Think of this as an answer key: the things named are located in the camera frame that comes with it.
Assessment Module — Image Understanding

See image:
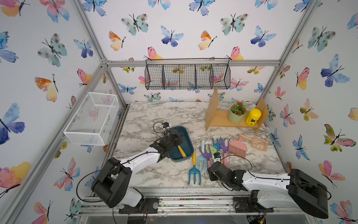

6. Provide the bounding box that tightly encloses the green rake brown handle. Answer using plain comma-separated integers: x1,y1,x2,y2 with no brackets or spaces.
210,144,218,159

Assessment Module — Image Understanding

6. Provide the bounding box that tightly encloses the blue rake yellow handle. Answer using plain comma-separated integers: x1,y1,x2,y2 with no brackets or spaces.
212,138,221,152

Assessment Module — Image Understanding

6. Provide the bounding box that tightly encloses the purple fork pink handle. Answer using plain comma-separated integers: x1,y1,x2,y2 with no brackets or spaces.
219,138,231,167

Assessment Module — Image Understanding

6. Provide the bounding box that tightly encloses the teal shovel yellow handle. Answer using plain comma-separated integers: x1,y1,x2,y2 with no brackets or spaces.
178,146,187,158

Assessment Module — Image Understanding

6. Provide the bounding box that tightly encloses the teal fork yellow handle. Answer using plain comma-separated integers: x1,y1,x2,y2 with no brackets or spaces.
188,151,201,185

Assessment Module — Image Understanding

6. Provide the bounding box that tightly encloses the purple rake pink handle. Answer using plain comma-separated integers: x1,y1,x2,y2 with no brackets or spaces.
200,144,212,168

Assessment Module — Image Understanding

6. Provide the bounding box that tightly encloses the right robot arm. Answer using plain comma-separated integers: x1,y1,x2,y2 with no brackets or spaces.
208,161,332,219

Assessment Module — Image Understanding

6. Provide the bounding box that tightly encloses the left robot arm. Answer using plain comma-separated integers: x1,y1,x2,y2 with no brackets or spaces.
91,128,183,208

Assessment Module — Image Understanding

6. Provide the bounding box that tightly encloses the teal plastic storage box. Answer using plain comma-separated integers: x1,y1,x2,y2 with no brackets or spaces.
168,126,194,162

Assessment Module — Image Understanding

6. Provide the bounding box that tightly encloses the pink hand brush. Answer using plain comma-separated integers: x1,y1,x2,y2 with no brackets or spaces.
229,141,248,158

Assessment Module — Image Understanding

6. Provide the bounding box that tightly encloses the wooden shelf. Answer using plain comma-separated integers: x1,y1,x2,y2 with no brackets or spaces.
205,88,269,133

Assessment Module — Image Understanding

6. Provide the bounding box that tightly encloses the potted red flower plant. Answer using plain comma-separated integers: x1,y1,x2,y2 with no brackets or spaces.
228,101,247,123

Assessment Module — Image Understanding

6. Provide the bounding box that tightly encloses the pink dustpan scoop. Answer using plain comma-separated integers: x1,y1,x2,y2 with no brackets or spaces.
239,133,269,152

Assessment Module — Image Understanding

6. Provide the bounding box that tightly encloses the yellow plastic jar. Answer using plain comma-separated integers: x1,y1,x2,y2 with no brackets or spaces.
245,108,262,126

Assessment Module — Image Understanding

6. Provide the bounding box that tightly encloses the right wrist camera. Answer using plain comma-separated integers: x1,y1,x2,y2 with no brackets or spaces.
213,152,222,162

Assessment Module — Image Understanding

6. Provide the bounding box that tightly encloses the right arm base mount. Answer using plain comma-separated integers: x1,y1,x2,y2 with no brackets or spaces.
233,190,274,213

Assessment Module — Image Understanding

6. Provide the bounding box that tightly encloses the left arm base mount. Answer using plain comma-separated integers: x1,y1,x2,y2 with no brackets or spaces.
118,197,159,215

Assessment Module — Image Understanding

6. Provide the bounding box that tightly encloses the black wire wall basket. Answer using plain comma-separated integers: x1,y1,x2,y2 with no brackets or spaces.
145,58,231,92

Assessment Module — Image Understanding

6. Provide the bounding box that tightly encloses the white mesh wall basket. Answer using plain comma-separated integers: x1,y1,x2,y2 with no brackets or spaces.
63,92,119,146

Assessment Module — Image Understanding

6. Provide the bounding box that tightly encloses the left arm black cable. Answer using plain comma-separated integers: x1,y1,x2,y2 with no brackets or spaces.
75,121,171,203

